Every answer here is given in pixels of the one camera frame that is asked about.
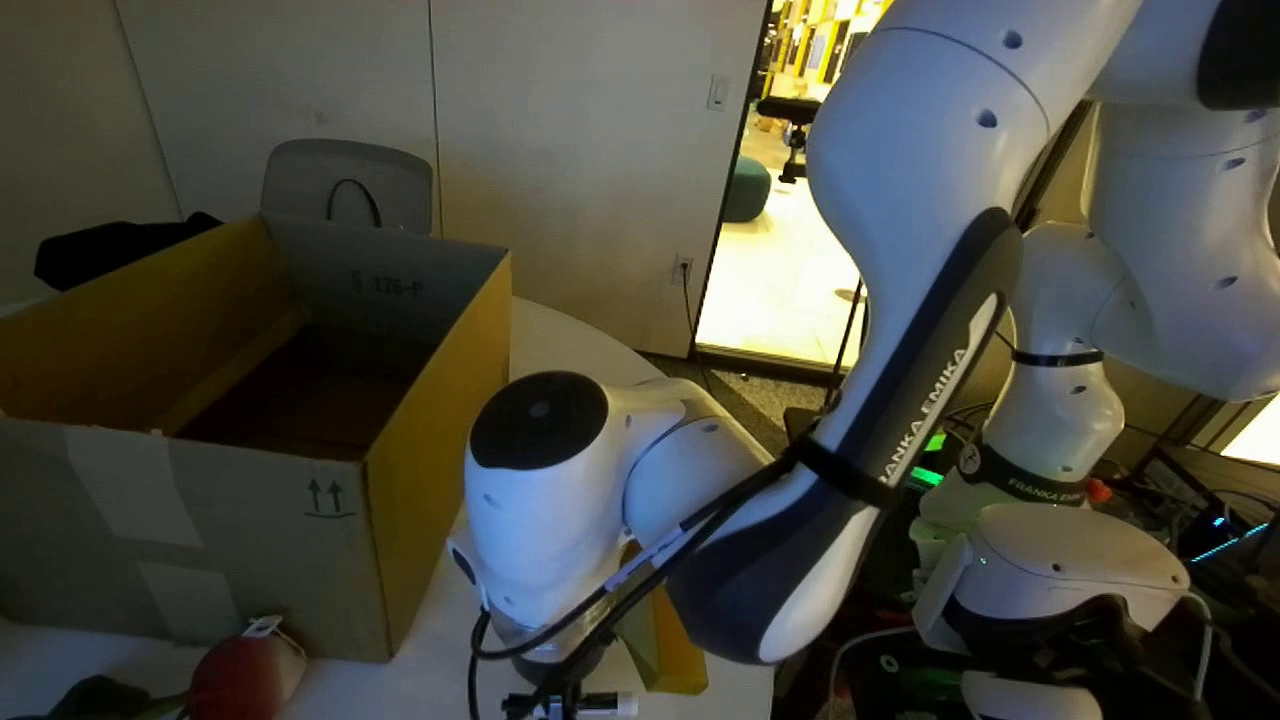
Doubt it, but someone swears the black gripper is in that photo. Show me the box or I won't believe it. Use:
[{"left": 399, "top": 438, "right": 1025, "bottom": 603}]
[{"left": 510, "top": 652, "right": 603, "bottom": 720}]

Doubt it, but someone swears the black stool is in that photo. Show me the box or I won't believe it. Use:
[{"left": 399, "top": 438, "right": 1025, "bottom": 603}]
[{"left": 750, "top": 91, "right": 826, "bottom": 188}]

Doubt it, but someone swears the open cardboard box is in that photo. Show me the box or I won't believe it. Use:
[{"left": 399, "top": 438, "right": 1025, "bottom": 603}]
[{"left": 0, "top": 211, "right": 521, "bottom": 665}]

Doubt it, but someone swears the red round object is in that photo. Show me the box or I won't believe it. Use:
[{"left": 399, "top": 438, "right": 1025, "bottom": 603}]
[{"left": 182, "top": 611, "right": 310, "bottom": 720}]

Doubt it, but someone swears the yellow-green microfibre cloth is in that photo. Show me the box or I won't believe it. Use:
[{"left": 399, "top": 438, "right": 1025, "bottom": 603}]
[{"left": 613, "top": 581, "right": 713, "bottom": 702}]

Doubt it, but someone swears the black garment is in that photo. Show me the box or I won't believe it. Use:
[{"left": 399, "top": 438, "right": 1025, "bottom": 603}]
[{"left": 32, "top": 208, "right": 224, "bottom": 296}]

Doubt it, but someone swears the green pouf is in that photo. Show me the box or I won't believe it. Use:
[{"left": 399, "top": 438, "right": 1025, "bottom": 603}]
[{"left": 721, "top": 153, "right": 776, "bottom": 228}]

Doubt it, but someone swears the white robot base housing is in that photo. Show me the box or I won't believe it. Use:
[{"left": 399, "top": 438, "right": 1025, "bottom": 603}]
[{"left": 911, "top": 501, "right": 1196, "bottom": 676}]

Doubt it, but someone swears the yellow-lit shelf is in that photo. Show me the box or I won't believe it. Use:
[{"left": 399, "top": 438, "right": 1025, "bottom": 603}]
[{"left": 763, "top": 0, "right": 897, "bottom": 72}]

